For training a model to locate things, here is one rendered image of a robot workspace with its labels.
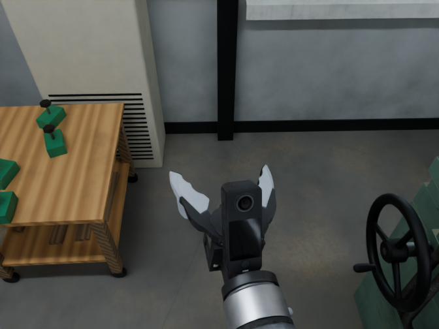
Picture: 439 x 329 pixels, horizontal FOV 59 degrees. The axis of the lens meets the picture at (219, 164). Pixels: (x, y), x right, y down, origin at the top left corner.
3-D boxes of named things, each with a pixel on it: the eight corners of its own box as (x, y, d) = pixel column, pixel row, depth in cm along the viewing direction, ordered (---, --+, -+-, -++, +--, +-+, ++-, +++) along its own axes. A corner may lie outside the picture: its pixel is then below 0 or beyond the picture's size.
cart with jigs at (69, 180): (39, 179, 217) (-12, 86, 170) (140, 175, 219) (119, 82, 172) (1, 291, 174) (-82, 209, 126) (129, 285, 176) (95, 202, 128)
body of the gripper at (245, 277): (199, 236, 58) (215, 315, 50) (206, 202, 52) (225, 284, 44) (247, 231, 60) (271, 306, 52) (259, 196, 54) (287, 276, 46)
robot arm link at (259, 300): (235, 322, 41) (305, 310, 43) (225, 282, 44) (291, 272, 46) (225, 346, 46) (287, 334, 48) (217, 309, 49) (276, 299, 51)
